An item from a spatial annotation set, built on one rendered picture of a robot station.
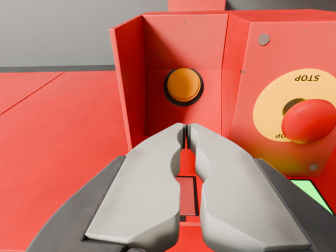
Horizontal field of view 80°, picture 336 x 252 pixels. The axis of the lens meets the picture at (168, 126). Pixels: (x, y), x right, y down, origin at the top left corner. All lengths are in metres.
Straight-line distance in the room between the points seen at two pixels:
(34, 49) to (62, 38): 0.16
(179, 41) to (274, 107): 0.12
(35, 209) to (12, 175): 0.11
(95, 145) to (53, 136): 0.11
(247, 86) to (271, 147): 0.08
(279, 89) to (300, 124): 0.03
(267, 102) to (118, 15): 0.85
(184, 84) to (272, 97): 0.09
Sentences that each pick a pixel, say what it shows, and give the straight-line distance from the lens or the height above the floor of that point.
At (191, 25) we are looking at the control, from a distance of 0.24.
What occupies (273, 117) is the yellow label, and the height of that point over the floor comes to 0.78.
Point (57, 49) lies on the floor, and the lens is 1.12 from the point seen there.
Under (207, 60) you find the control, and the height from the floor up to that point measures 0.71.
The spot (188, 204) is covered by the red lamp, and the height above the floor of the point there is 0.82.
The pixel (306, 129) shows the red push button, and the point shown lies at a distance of 0.19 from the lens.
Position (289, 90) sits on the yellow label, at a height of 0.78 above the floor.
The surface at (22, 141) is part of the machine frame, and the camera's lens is 0.56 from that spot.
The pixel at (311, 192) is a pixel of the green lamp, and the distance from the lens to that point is 0.26.
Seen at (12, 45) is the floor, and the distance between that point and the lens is 1.23.
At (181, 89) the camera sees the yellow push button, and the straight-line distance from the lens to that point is 0.23.
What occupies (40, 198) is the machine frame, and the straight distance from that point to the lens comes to 0.40.
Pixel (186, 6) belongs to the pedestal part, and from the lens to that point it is 0.83.
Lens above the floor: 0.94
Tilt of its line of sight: 57 degrees down
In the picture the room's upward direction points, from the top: 174 degrees counter-clockwise
